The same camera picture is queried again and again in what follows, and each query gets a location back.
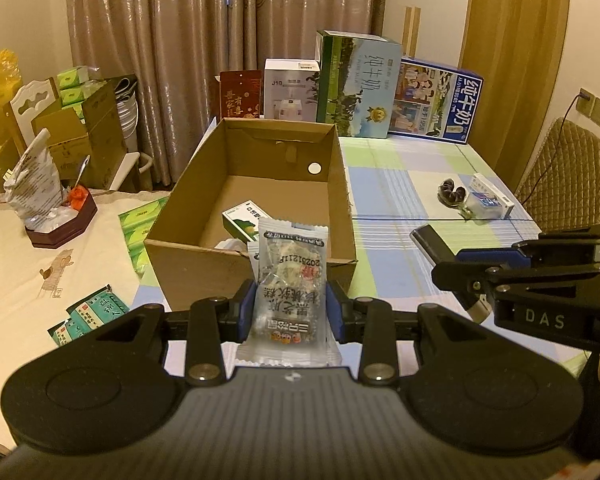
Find white chair back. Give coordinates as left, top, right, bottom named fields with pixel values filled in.
left=8, top=77, right=62, bottom=152

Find green tissue pack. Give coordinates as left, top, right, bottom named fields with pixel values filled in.
left=59, top=87, right=88, bottom=107
left=55, top=66, right=90, bottom=89

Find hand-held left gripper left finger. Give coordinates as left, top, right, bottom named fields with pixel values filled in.
left=100, top=280, right=259, bottom=387

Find dark red gift box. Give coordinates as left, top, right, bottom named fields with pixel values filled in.
left=218, top=69, right=262, bottom=120

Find brown cardboard box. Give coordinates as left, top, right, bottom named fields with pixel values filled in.
left=143, top=117, right=359, bottom=314

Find wooden sticks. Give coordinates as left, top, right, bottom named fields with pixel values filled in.
left=403, top=5, right=422, bottom=57

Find green tissue multipack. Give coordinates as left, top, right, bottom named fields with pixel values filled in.
left=118, top=197, right=169, bottom=282

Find wall socket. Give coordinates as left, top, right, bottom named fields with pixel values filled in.
left=577, top=88, right=600, bottom=131

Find orange wrapped item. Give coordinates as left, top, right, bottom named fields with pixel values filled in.
left=64, top=184, right=89, bottom=209

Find stacked metal pots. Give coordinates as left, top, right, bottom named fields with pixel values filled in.
left=114, top=74, right=142, bottom=154

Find green white sachet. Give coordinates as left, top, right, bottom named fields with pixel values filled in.
left=66, top=284, right=131, bottom=332
left=47, top=317, right=90, bottom=347

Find white plastic bag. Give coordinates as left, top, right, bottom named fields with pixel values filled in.
left=3, top=128, right=64, bottom=222

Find dark red hexagonal box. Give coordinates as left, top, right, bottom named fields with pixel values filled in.
left=24, top=189, right=99, bottom=250

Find white stool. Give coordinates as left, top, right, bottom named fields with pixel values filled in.
left=104, top=152, right=154, bottom=194

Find green milk carton box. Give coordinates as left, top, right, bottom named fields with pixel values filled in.
left=315, top=29, right=404, bottom=140

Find white humidifier box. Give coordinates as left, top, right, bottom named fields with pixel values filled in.
left=263, top=58, right=321, bottom=122

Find green white spray box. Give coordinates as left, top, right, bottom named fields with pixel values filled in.
left=222, top=202, right=260, bottom=242

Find brown patterned curtain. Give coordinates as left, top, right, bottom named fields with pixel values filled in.
left=64, top=0, right=387, bottom=188

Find clear grey snack packet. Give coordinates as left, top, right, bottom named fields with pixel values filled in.
left=237, top=217, right=344, bottom=369

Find brown storage carton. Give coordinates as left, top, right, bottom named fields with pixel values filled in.
left=32, top=80, right=132, bottom=192

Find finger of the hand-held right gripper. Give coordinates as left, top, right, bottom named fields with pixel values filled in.
left=455, top=221, right=600, bottom=264
left=430, top=259, right=600, bottom=295

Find blue milk carton box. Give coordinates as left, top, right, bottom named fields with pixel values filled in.
left=387, top=55, right=485, bottom=146

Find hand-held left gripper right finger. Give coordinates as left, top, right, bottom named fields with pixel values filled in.
left=327, top=280, right=486, bottom=387

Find metal spoon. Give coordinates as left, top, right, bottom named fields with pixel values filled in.
left=69, top=154, right=91, bottom=192

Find checked tablecloth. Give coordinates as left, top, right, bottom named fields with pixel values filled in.
left=135, top=135, right=600, bottom=381

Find purple charger cable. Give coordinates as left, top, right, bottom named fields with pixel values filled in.
left=524, top=89, right=595, bottom=196

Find white blue carton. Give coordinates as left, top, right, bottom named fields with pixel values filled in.
left=467, top=172, right=515, bottom=220

